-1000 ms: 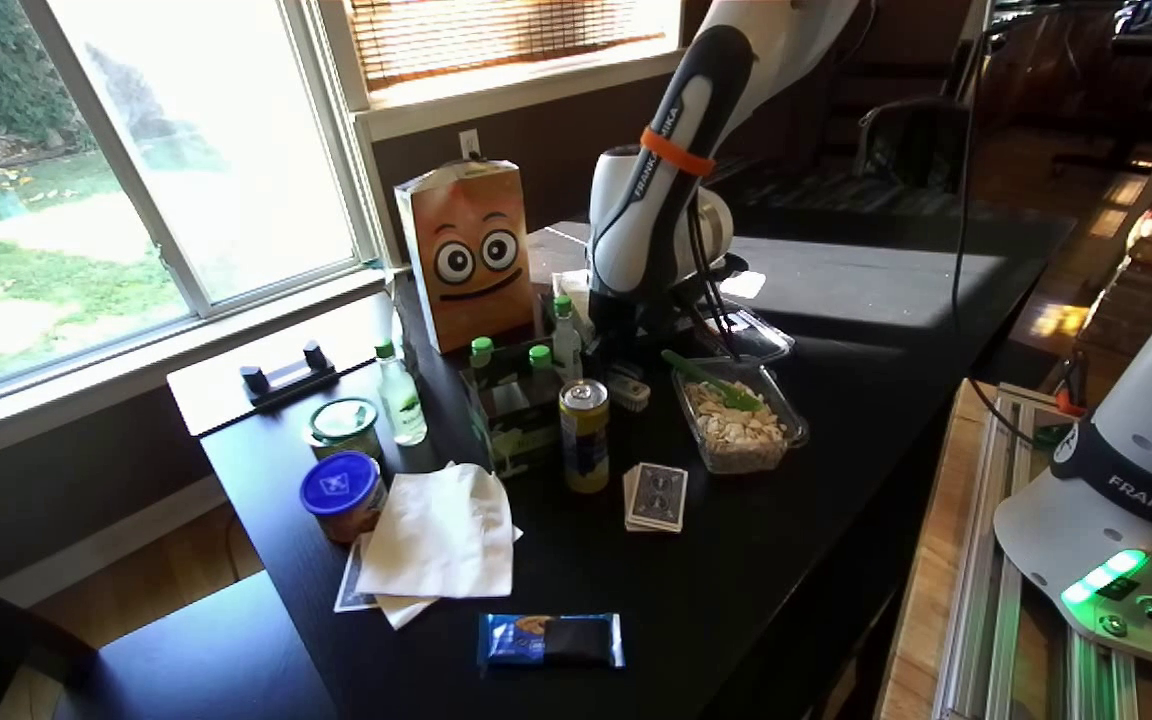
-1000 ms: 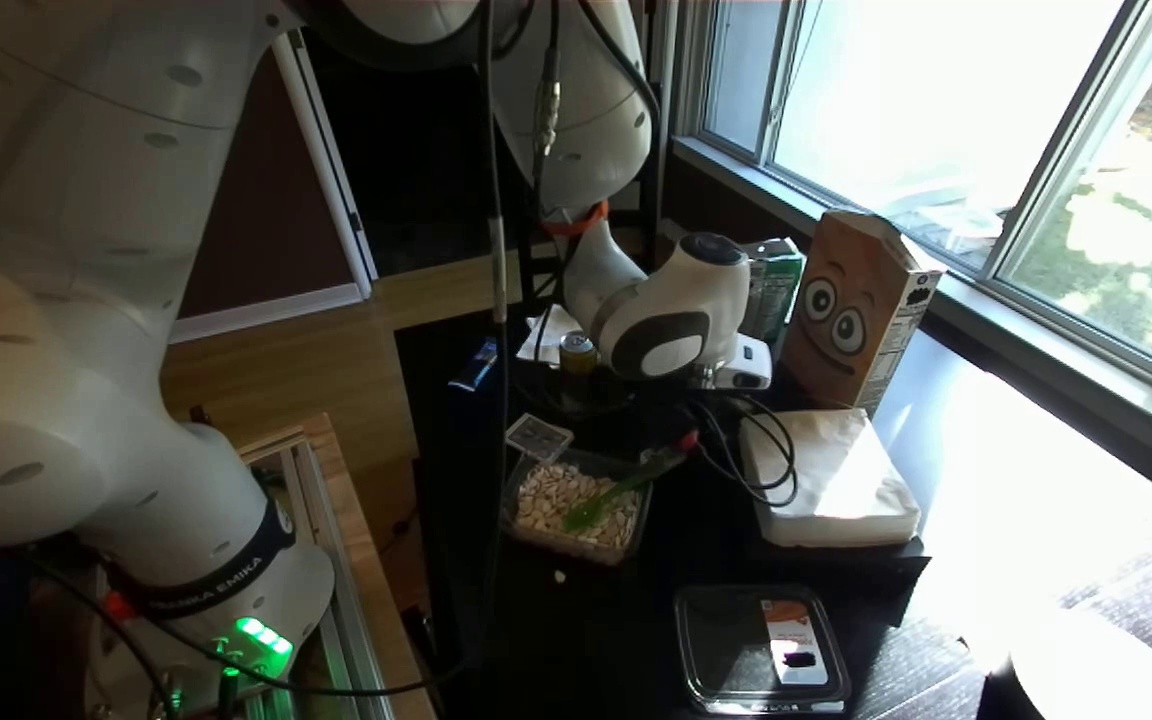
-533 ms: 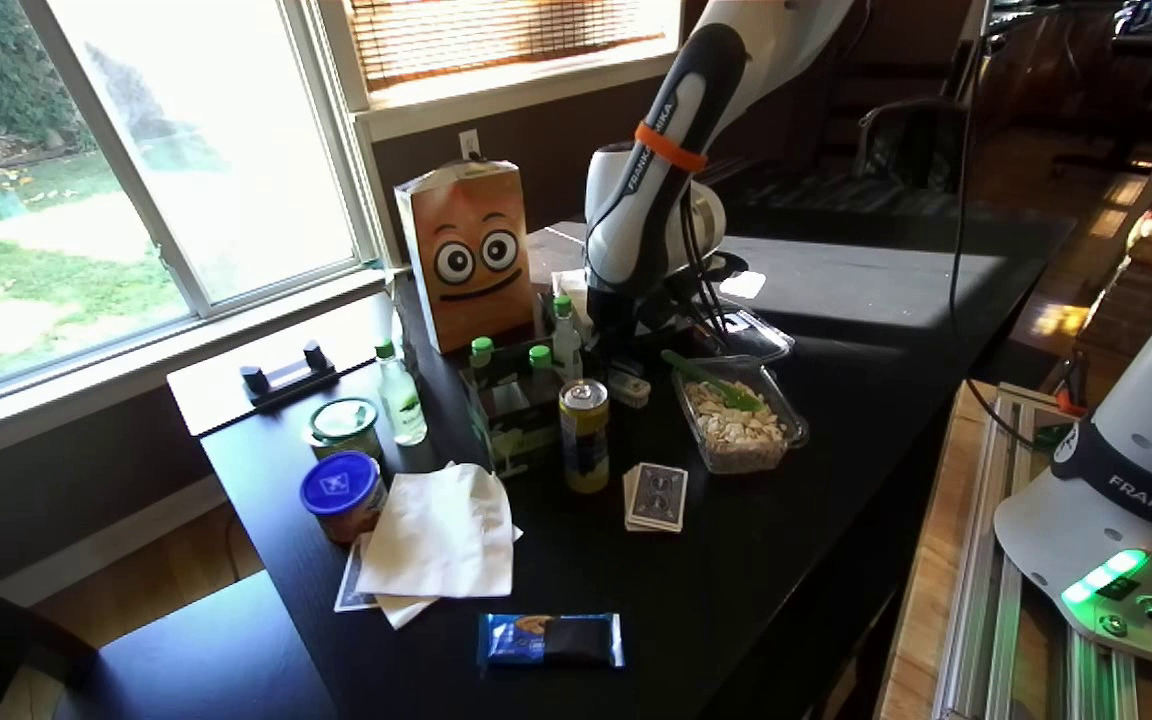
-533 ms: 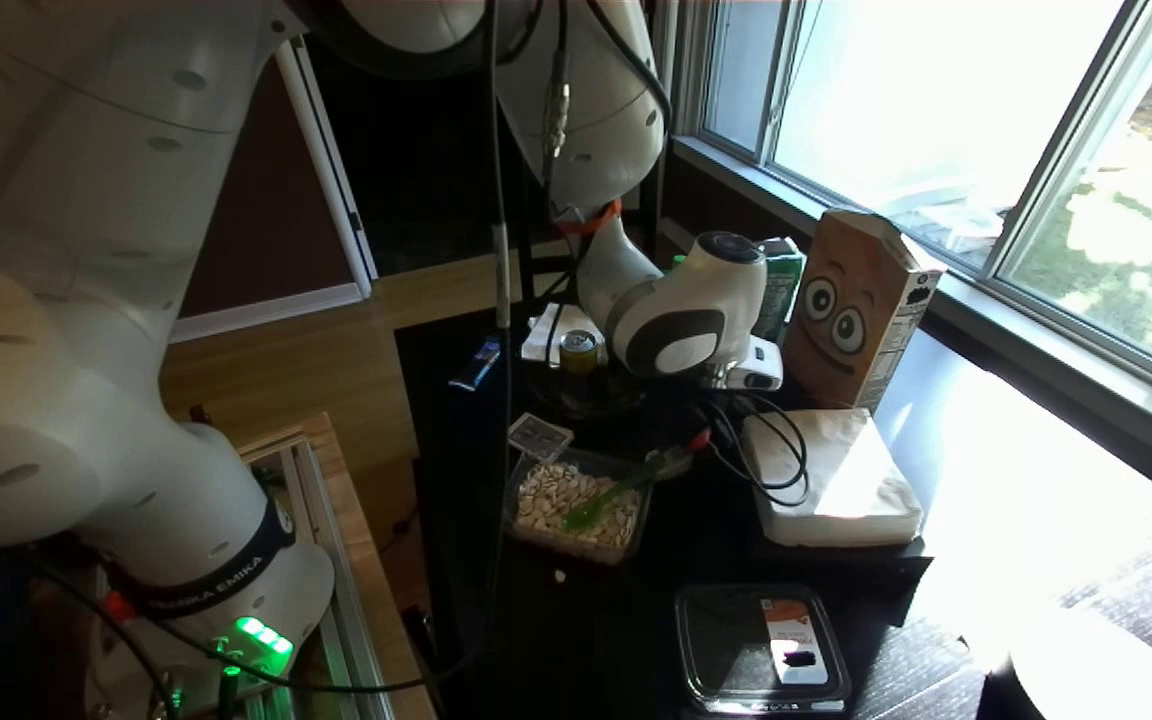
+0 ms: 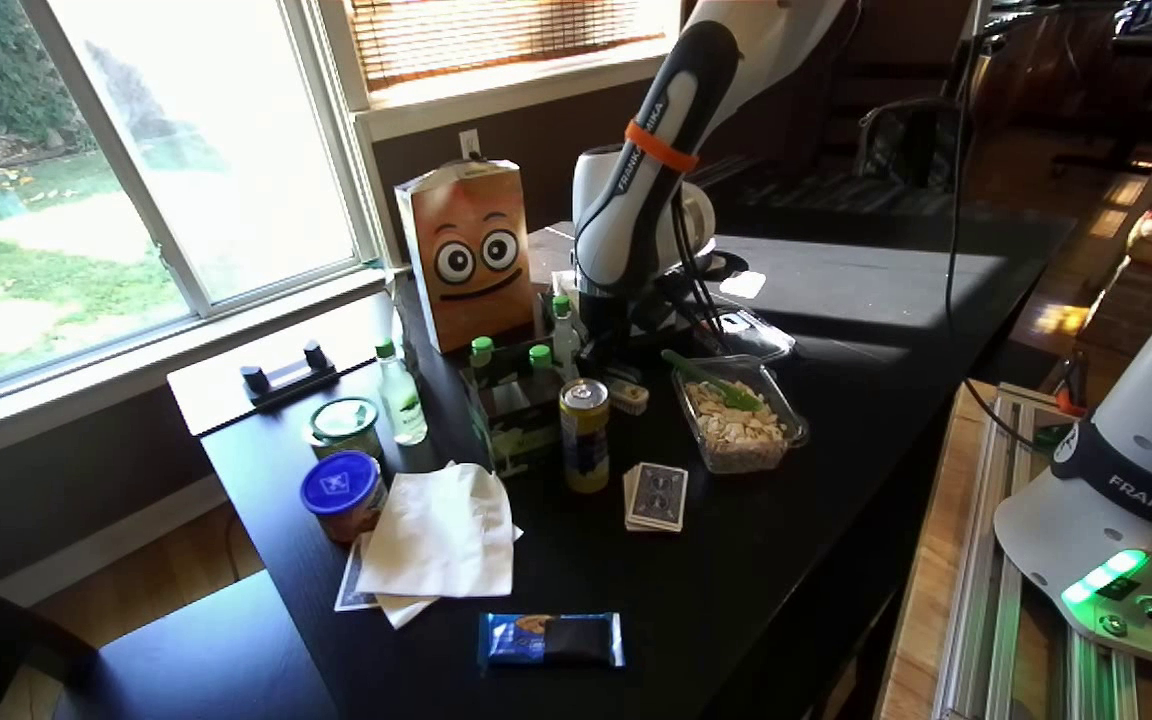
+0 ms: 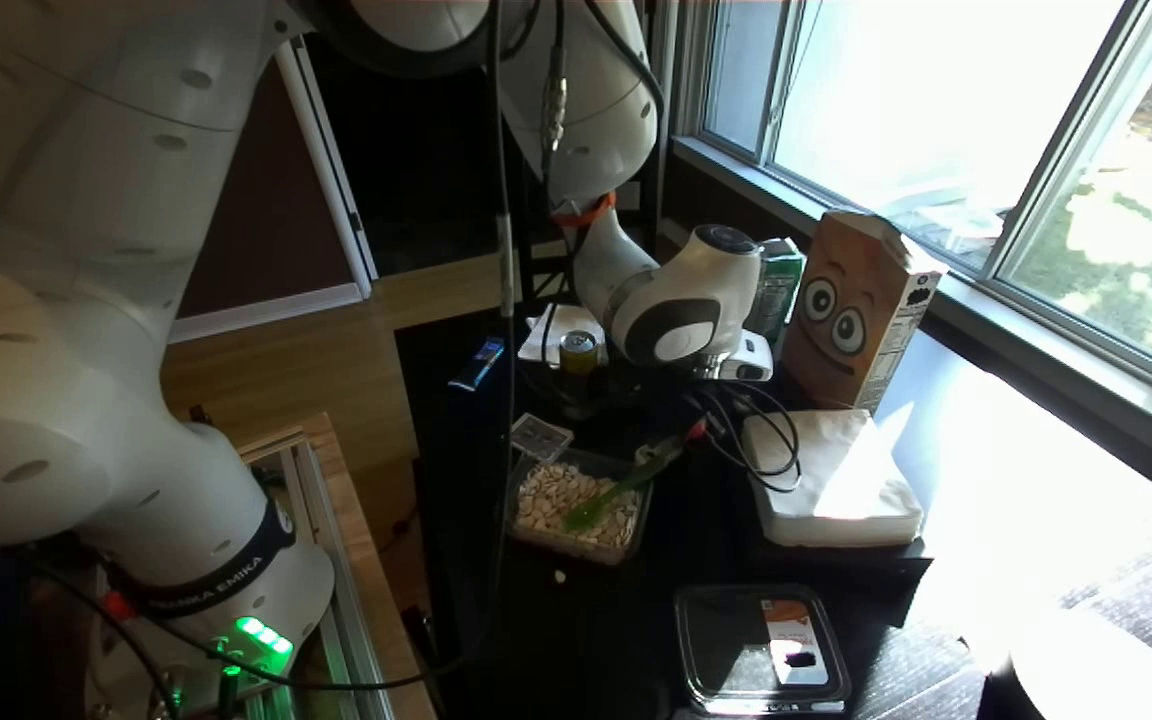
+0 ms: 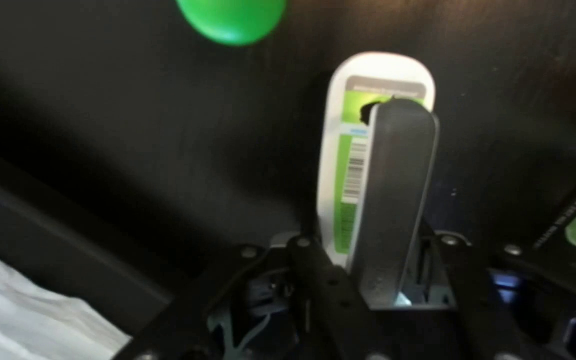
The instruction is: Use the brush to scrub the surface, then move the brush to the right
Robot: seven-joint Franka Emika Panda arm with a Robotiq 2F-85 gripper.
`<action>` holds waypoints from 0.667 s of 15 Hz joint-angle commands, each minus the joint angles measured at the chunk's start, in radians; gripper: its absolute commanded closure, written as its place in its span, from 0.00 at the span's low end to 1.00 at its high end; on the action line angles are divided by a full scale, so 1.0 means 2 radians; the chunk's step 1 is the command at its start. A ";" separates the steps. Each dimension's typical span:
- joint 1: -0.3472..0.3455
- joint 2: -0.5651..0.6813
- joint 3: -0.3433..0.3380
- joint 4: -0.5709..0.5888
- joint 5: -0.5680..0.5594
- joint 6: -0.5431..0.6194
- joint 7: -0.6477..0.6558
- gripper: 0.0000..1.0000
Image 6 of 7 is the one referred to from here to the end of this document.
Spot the stack of white napkins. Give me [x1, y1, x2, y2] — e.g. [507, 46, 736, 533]
[736, 405, 930, 555]

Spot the white window frame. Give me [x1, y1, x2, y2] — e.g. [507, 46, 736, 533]
[663, 0, 1152, 436]

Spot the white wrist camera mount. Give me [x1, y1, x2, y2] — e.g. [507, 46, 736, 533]
[718, 328, 779, 387]

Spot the white paper napkin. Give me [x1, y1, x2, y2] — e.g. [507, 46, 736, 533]
[518, 302, 611, 376]

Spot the deck of playing cards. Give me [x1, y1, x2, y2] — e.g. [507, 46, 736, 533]
[507, 410, 575, 467]

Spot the wooden robot mount board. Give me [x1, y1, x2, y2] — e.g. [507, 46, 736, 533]
[238, 410, 437, 720]

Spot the brown paper bag with eyes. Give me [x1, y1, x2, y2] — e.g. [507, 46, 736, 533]
[779, 209, 953, 418]

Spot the yellow drink can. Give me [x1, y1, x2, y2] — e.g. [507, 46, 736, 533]
[560, 328, 609, 379]

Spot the aluminium rail frame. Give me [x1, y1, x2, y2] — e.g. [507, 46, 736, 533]
[251, 436, 387, 720]

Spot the white round plate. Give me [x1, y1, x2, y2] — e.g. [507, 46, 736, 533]
[1006, 603, 1152, 720]

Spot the clear container of shells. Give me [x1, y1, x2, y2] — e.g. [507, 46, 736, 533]
[503, 443, 659, 572]

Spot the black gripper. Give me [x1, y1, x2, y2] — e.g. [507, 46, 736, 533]
[640, 358, 741, 473]

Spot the blue snack bar wrapper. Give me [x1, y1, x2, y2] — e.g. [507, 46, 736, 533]
[443, 332, 512, 398]

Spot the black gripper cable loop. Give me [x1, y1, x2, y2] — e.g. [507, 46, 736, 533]
[692, 379, 809, 500]

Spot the hanging black robot cable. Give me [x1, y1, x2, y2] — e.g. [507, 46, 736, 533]
[485, 0, 530, 644]

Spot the green spoon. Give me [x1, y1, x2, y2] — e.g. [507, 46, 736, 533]
[566, 443, 687, 535]

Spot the white framed board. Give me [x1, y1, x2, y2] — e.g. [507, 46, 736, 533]
[168, 37, 384, 345]

